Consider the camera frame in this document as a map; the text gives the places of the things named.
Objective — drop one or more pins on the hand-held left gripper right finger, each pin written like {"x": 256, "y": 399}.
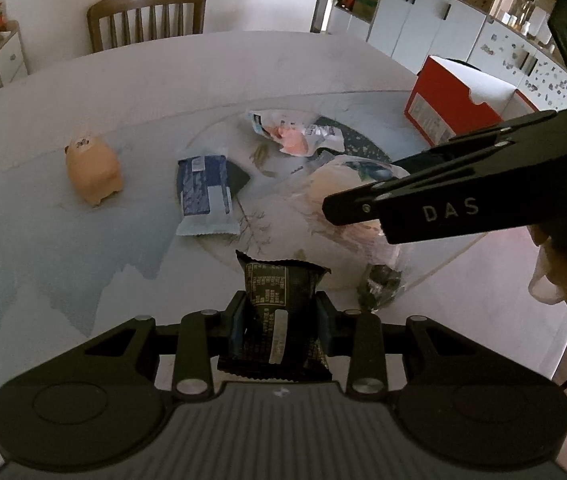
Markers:
{"x": 323, "y": 325}

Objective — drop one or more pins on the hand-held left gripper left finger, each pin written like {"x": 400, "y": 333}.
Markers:
{"x": 237, "y": 325}

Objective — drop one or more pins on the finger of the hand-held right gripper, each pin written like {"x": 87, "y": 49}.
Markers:
{"x": 353, "y": 205}
{"x": 443, "y": 152}

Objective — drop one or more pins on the black snack packet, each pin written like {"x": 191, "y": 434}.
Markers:
{"x": 268, "y": 300}

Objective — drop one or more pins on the red cardboard box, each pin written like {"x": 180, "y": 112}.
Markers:
{"x": 438, "y": 110}

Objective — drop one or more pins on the bread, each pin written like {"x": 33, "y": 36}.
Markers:
{"x": 358, "y": 247}

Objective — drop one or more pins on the grey round table desktop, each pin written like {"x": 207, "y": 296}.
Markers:
{"x": 188, "y": 75}

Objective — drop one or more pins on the person's right hand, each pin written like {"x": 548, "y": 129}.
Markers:
{"x": 563, "y": 280}

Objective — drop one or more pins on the dark speckled round placemat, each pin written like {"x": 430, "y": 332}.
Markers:
{"x": 363, "y": 147}

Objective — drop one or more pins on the dark green packet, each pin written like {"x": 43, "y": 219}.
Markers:
{"x": 378, "y": 285}

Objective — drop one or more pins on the black seat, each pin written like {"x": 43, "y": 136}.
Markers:
{"x": 463, "y": 64}

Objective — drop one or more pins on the clear packet with pink snack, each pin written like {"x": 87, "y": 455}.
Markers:
{"x": 293, "y": 135}

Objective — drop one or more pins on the white storage cupboard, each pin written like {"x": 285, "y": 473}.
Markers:
{"x": 413, "y": 20}

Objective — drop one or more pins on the blue snack packet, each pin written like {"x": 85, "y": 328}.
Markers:
{"x": 203, "y": 190}

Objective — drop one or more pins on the tan plush toy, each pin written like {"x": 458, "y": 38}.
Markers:
{"x": 93, "y": 170}

